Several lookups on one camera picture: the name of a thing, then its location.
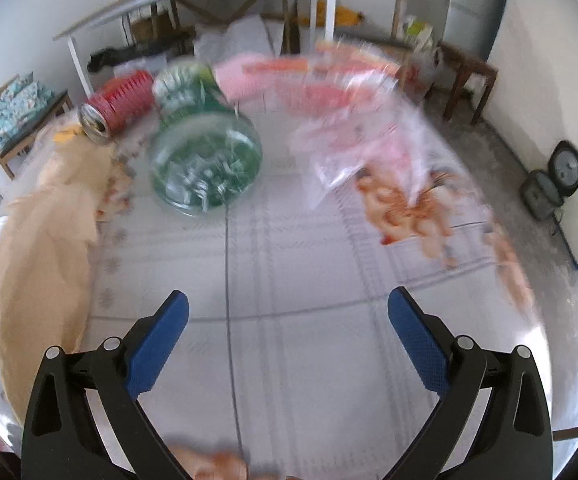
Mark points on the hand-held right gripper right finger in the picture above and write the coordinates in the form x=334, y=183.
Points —
x=419, y=345

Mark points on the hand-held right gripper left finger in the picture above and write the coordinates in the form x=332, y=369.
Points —
x=159, y=350

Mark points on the beige snack bag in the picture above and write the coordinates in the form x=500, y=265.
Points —
x=44, y=260

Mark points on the green label plastic bottle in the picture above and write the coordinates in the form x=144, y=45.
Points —
x=204, y=160

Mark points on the clear red snack packet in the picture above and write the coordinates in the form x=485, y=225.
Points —
x=359, y=110

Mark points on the red drink can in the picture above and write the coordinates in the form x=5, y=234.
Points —
x=124, y=100

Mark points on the floral blanket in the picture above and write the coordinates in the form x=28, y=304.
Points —
x=16, y=107

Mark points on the black rice cooker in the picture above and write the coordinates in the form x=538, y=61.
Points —
x=564, y=170

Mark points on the wooden stool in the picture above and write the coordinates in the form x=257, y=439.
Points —
x=469, y=62

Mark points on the black bag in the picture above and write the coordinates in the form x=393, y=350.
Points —
x=134, y=52

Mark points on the white and yellow bag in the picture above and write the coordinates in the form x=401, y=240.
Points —
x=421, y=40

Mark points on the white plastic bag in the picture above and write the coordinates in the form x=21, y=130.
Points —
x=239, y=35

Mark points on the wooden armchair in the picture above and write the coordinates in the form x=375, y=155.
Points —
x=399, y=5

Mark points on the grey refrigerator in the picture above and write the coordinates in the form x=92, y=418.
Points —
x=469, y=0

